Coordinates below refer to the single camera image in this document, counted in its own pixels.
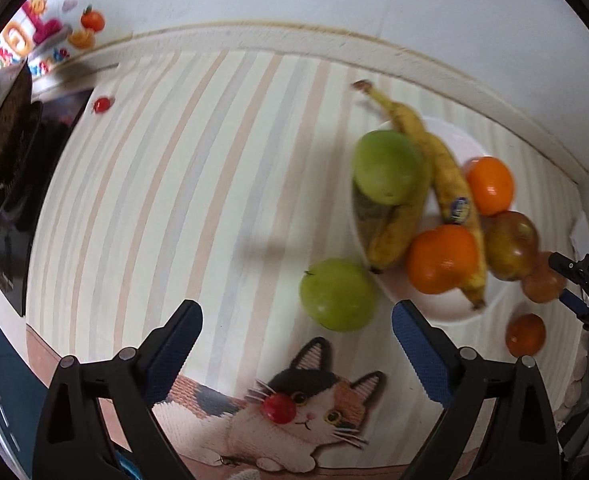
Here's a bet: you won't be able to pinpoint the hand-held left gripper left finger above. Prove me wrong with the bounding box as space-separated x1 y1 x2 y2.
33 300 204 480

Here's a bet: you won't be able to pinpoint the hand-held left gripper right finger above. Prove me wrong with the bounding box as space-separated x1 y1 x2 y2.
391 300 562 480

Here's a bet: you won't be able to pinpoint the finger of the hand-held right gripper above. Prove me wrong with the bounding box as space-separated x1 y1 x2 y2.
547 251 587 283
558 287 589 331

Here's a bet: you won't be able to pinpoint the red yellow apple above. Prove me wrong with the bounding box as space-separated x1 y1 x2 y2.
521 252 567 304

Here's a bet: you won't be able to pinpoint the white plate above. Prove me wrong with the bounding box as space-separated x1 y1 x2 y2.
347 115 512 323

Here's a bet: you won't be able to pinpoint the brown green apple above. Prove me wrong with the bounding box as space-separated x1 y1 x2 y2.
481 210 541 281

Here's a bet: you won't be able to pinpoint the orange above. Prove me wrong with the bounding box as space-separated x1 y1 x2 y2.
467 156 516 216
407 225 479 295

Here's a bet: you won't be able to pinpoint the yellow banana with sticker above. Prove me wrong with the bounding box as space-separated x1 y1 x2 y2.
351 80 488 311

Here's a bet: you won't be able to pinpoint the reddish orange tangerine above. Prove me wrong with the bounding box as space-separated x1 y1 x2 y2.
505 313 546 356

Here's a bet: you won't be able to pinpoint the blue base cabinet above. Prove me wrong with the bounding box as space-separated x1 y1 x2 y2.
0 255 50 480

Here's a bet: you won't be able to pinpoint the striped cat tablecloth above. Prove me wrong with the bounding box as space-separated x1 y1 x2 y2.
24 50 587 476

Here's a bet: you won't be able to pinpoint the black gas stove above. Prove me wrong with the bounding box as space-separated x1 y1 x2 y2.
0 87 95 318

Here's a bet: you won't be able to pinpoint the colourful wall stickers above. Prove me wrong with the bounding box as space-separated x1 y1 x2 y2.
0 0 108 78

